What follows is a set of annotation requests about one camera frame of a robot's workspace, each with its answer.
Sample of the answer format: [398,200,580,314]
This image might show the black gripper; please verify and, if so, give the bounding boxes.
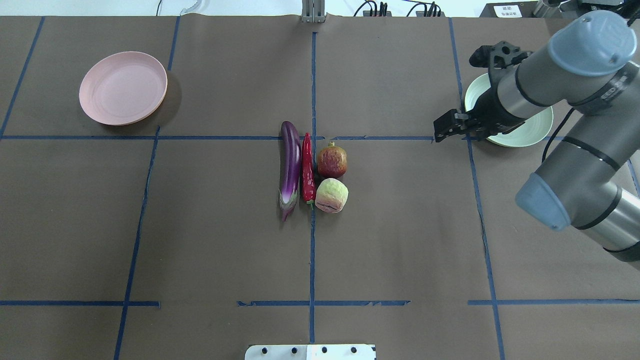
[433,42,531,143]

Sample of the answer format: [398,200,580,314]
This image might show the red yellow pomegranate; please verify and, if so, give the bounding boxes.
[317,141,348,179]

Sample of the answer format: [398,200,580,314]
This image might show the green pink peach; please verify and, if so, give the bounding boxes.
[314,178,349,214]

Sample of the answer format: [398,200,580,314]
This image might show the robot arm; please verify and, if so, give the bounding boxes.
[433,10,640,268]

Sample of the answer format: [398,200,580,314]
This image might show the green plate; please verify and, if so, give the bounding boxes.
[464,73,554,148]

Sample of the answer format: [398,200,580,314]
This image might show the red chili pepper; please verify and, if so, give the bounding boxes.
[301,132,316,205]

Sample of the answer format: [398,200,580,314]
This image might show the purple eggplant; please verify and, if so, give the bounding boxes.
[279,121,302,222]

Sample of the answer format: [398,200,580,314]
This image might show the pink plate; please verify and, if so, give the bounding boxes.
[78,51,169,126]

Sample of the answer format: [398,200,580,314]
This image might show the aluminium frame post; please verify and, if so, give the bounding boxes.
[301,0,327,24]

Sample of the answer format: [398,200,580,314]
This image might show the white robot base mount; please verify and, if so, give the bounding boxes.
[244,343,378,360]

